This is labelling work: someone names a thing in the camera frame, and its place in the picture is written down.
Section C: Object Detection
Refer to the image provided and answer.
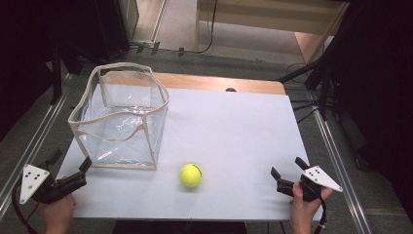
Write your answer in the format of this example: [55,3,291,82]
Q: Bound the light wooden desk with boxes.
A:
[194,0,351,65]

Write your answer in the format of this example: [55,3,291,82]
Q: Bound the black metal stand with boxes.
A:
[49,41,83,106]

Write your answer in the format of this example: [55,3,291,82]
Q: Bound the yellow tennis ball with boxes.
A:
[179,163,204,188]

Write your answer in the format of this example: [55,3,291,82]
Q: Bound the clear plastic bin beige trim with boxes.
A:
[67,61,170,171]

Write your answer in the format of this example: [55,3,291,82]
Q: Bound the black tripod stand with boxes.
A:
[277,0,371,122]

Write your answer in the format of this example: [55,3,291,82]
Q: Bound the hanging black cable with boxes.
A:
[194,0,219,56]

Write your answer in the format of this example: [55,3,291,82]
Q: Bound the metal floor rail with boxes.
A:
[311,106,373,234]
[0,73,76,222]

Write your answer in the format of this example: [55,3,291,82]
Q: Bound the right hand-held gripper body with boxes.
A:
[276,165,344,203]

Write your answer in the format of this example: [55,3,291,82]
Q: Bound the dark cabinet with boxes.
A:
[93,0,140,63]

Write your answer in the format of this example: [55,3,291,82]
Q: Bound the person's right hand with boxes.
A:
[288,181,334,228]

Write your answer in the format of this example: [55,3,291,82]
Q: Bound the black floor cables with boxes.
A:
[285,61,327,125]

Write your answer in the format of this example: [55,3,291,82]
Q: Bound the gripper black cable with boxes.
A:
[313,196,328,234]
[11,180,41,234]

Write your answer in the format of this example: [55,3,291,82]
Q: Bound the white table sheet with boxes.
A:
[56,83,324,222]

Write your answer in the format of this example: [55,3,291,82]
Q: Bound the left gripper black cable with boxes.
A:
[11,180,41,234]

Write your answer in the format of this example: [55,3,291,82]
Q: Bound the person's left hand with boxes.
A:
[36,175,78,230]

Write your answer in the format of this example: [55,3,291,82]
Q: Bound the wooden table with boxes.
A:
[102,71,287,97]

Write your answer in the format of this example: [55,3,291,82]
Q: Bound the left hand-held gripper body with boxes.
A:
[19,164,88,206]

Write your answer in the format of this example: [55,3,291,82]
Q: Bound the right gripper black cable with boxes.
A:
[313,196,328,234]

